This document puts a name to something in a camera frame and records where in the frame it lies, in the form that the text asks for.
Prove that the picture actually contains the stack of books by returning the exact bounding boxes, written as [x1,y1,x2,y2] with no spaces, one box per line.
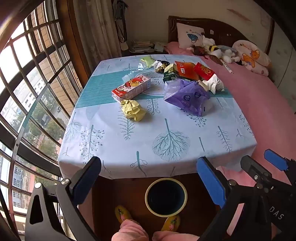
[129,40,155,53]

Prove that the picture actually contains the green box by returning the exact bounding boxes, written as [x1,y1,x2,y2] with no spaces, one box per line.
[162,64,179,81]

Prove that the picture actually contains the yellow rimmed trash bin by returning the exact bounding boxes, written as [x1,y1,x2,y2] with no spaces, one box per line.
[145,178,188,217]

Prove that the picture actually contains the window with metal grille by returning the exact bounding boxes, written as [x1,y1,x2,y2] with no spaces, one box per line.
[0,0,88,241]

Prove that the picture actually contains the clear plastic bottle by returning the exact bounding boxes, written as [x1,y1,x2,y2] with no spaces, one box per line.
[122,64,148,81]

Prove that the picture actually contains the bee plush toy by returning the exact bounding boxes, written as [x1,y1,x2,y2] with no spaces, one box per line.
[206,45,222,56]

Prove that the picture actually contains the white marker pen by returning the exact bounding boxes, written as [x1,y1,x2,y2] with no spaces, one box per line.
[221,60,234,74]

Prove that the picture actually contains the white embroidered pillow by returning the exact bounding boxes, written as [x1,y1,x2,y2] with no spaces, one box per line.
[177,22,205,49]

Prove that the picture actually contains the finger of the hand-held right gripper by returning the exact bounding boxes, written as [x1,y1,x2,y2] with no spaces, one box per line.
[264,149,296,184]
[240,155,274,187]

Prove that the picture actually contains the person's right pink trouser leg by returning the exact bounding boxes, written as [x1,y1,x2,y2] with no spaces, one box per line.
[152,230,200,241]

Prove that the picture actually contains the foil wrapper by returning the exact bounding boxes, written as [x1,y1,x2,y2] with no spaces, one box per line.
[151,60,170,73]

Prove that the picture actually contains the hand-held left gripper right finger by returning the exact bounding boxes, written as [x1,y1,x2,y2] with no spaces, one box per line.
[197,156,262,241]

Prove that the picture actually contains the white fluffy plush toy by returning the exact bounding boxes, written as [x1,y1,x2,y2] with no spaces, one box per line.
[218,47,238,64]

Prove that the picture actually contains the yellow green wrapper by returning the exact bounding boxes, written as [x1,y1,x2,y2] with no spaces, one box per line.
[139,55,156,68]

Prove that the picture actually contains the red cartoon drink carton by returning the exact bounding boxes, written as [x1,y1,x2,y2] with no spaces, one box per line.
[111,75,151,104]

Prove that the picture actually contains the bear print pillow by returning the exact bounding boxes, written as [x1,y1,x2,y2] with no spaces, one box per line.
[232,40,272,77]

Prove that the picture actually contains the brown plush toy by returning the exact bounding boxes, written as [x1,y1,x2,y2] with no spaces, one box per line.
[187,45,208,56]

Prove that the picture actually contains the yellow paper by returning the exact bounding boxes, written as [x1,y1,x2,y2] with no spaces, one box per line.
[120,99,147,122]

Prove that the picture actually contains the beige curtain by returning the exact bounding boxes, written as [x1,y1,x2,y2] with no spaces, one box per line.
[74,0,123,72]

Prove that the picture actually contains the purple plastic bag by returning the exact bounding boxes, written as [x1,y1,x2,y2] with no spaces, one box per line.
[164,78,211,116]

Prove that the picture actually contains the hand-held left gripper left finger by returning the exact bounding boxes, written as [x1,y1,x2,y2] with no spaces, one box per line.
[24,156,102,241]

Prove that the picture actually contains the person's right yellow slipper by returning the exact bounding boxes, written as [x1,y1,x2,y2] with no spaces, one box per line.
[161,215,181,232]

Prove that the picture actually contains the hanging black cables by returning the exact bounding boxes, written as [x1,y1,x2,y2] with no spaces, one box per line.
[113,0,128,44]

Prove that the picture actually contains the white paper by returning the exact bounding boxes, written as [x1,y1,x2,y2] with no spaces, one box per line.
[199,75,225,95]

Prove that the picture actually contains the red packet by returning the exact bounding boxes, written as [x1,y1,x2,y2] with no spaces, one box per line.
[194,62,215,80]

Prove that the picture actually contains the orange packet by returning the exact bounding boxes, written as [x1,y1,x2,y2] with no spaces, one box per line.
[174,61,200,81]

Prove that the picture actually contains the pink bed sheet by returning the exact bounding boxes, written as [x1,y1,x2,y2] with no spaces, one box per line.
[164,42,296,237]

